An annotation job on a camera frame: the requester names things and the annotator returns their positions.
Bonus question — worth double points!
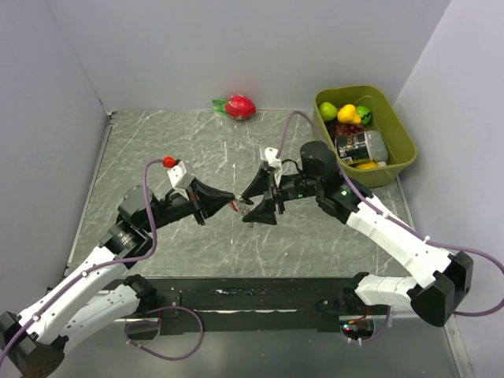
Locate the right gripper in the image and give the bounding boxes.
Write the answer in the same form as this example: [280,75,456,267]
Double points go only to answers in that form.
[242,166,322,225]

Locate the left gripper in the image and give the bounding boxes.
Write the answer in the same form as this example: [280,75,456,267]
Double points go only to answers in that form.
[142,176,235,232]

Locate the red and silver key organizer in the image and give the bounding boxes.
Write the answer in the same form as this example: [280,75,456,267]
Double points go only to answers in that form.
[229,195,254,228]

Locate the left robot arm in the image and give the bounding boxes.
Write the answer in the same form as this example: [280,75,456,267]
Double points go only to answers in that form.
[1,178,235,377]

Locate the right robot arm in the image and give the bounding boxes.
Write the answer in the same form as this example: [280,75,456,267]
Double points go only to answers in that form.
[242,141,473,327]

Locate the red dragon fruit toy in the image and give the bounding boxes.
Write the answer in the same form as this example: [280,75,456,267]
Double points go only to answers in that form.
[212,94,257,121]

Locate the dark red grapes toy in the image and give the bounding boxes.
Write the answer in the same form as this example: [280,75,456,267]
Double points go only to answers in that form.
[324,119,365,139]

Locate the green lime toy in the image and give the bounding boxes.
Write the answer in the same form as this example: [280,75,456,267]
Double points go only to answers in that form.
[318,102,339,122]

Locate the yellow lemon toy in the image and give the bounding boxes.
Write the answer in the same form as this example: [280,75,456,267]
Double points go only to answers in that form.
[354,161,377,170]

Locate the yellow pear toy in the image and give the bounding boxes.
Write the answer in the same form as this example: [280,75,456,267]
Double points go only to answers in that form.
[337,104,361,124]

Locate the black labelled cup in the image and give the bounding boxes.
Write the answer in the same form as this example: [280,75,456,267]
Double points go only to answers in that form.
[335,131,389,165]

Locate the green watermelon toy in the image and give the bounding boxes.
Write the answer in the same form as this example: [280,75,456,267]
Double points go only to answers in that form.
[355,106,372,126]

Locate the olive green plastic bin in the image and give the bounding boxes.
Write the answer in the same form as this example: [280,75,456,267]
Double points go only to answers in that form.
[313,85,417,187]

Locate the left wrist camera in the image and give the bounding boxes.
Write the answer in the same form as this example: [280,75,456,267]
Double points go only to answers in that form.
[162,156,195,200]

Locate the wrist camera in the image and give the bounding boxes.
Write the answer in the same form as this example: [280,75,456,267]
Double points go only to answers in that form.
[259,147,283,186]
[162,156,195,200]

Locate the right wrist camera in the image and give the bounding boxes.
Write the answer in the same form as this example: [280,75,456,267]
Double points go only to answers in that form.
[259,147,283,186]

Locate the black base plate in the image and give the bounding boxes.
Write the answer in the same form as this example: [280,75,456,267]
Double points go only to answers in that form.
[147,277,387,335]

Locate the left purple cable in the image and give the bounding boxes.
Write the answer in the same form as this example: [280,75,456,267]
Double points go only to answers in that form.
[0,156,205,361]

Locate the aluminium rail frame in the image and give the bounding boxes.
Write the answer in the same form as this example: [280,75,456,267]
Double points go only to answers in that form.
[37,291,456,328]

